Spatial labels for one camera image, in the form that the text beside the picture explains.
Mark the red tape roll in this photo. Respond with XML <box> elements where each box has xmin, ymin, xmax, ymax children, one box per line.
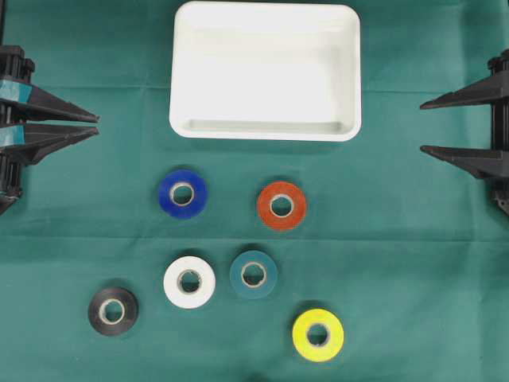
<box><xmin>257</xmin><ymin>181</ymin><xmax>307</xmax><ymax>231</ymax></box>

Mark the yellow tape roll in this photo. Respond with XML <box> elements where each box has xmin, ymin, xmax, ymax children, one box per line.
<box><xmin>292</xmin><ymin>308</ymin><xmax>344</xmax><ymax>362</ymax></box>

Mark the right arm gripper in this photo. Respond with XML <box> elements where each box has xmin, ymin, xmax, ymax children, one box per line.
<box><xmin>420</xmin><ymin>49</ymin><xmax>508</xmax><ymax>215</ymax></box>

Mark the blue tape roll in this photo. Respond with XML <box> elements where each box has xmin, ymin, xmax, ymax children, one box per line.
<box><xmin>158</xmin><ymin>170</ymin><xmax>208</xmax><ymax>220</ymax></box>

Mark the black tape roll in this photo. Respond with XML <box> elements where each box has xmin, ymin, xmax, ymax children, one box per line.
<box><xmin>88</xmin><ymin>287</ymin><xmax>138</xmax><ymax>337</ymax></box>

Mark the teal green tape roll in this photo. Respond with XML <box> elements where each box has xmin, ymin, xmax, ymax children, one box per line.
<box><xmin>230</xmin><ymin>250</ymin><xmax>278</xmax><ymax>299</ymax></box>

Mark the green table cloth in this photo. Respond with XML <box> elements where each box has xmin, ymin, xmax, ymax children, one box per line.
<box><xmin>1</xmin><ymin>1</ymin><xmax>508</xmax><ymax>381</ymax></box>

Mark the white plastic tray case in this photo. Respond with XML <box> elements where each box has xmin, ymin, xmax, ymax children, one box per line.
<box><xmin>169</xmin><ymin>1</ymin><xmax>362</xmax><ymax>142</ymax></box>

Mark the white tape roll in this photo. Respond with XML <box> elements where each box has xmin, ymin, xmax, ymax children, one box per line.
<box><xmin>163</xmin><ymin>256</ymin><xmax>216</xmax><ymax>309</ymax></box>

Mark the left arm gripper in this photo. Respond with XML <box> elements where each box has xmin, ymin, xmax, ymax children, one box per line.
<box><xmin>1</xmin><ymin>45</ymin><xmax>99</xmax><ymax>212</ymax></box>

